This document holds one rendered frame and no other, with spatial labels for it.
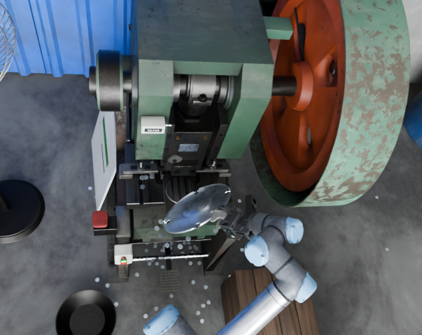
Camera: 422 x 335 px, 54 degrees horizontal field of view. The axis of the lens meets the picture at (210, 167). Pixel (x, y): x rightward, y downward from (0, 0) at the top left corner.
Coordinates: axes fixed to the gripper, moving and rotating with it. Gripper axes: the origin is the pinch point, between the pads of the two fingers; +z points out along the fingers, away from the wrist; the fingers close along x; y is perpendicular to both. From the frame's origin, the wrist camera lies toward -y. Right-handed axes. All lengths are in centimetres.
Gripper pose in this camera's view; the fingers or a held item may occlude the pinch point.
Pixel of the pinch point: (214, 212)
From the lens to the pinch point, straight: 149.7
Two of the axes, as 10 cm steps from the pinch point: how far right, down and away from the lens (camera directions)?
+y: -5.1, 7.1, -4.9
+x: 4.7, 7.1, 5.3
